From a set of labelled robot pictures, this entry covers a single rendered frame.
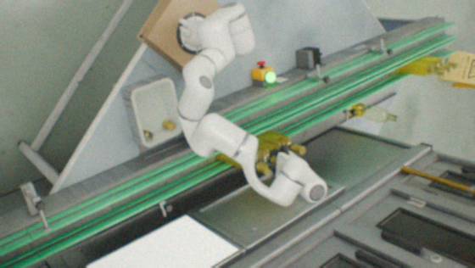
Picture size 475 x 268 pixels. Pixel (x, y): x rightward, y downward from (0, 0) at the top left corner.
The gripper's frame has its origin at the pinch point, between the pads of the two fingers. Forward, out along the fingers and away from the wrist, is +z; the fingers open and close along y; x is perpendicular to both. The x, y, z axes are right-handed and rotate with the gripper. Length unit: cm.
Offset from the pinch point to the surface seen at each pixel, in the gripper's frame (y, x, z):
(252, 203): -19.7, 2.4, 10.0
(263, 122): 4.5, -9.8, 33.2
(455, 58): 19, -287, 208
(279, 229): -20.3, 0.9, -10.1
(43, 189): -38, 77, 82
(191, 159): -6.7, 21.8, 24.4
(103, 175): -13, 53, 29
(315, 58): 29, -44, 56
